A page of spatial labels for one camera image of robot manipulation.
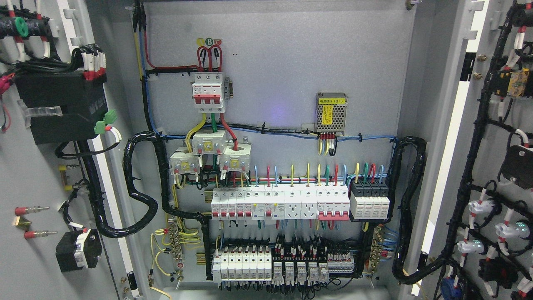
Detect grey cabinet door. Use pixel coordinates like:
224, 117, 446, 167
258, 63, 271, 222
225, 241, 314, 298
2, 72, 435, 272
1, 0, 149, 300
393, 0, 532, 300

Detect white current transformers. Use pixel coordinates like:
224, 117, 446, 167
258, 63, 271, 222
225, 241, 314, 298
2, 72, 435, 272
168, 129, 252, 175

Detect metal mesh power supply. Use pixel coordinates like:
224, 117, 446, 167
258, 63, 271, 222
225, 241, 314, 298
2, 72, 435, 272
315, 92, 348, 133

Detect white socket breaker row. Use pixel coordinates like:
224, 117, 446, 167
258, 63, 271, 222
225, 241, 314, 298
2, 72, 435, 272
211, 184, 350, 225

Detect red white main breaker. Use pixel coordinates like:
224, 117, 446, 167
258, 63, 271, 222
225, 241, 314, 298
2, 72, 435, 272
192, 72, 228, 113

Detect black white surge protector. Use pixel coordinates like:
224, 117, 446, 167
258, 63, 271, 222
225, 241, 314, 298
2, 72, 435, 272
350, 181, 390, 223

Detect lower relay terminal row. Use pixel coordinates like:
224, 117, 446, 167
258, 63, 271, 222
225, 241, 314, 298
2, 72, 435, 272
212, 244, 355, 289

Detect brass terminal bar left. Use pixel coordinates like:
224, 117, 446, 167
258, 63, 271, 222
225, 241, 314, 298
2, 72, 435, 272
167, 216, 183, 289

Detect brass terminal bar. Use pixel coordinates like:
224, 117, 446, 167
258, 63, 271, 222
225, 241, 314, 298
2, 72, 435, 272
167, 216, 183, 289
367, 224, 384, 275

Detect brass terminal bar right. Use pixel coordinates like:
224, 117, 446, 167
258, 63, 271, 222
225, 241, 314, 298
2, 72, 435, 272
367, 224, 384, 275

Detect black digital power meter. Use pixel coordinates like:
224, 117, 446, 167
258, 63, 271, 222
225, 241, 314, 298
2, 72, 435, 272
15, 70, 108, 145

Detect yellow terminal connector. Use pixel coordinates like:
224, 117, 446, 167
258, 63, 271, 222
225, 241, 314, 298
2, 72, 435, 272
58, 165, 82, 192

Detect red terminal connector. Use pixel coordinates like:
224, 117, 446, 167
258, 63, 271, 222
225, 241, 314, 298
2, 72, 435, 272
14, 206, 57, 240

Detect black cable conduit left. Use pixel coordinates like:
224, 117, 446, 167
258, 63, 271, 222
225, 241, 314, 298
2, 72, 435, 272
91, 131, 213, 280

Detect black cable conduit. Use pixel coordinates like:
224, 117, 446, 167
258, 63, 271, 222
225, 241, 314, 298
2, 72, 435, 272
386, 137, 436, 285
91, 131, 213, 280

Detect black cable conduit right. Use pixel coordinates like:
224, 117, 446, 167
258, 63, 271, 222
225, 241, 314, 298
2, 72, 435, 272
386, 137, 436, 285

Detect black white rotary switch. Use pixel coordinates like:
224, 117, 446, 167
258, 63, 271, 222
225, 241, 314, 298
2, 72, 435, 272
55, 229, 102, 272

